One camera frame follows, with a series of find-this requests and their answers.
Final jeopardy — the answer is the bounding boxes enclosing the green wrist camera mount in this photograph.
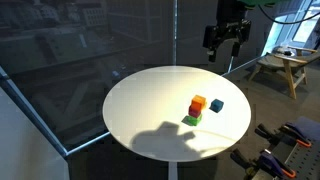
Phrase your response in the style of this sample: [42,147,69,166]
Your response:
[239,0,278,8]

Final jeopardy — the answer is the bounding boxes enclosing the green block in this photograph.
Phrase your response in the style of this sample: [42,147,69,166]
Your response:
[186,113,203,127]

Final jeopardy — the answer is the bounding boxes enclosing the blue block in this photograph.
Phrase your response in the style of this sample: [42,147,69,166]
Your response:
[209,98,225,114]

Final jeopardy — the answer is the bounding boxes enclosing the perforated metal breadboard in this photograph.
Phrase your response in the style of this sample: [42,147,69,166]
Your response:
[266,142,320,180]

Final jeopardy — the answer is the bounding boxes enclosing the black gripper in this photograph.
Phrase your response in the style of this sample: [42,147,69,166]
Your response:
[203,0,252,64]

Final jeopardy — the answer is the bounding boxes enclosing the orange block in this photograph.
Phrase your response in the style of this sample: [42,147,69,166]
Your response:
[190,94,208,111]

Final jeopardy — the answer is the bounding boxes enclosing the red block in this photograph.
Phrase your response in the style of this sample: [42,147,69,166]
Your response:
[188,105,203,119]

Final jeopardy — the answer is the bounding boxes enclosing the round white table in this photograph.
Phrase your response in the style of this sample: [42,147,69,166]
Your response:
[101,65,252,163]

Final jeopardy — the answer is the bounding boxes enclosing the metal window frame post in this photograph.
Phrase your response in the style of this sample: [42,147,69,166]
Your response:
[172,0,179,67]

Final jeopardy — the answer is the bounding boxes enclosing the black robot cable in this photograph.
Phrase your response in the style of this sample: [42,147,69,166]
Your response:
[257,0,320,26]

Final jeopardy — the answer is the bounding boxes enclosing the black clamp orange tipped handle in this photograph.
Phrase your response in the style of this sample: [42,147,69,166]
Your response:
[254,122,313,149]
[229,148,297,180]

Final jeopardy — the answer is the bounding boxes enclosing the wooden chair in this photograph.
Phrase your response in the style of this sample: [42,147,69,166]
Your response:
[247,44,320,100]

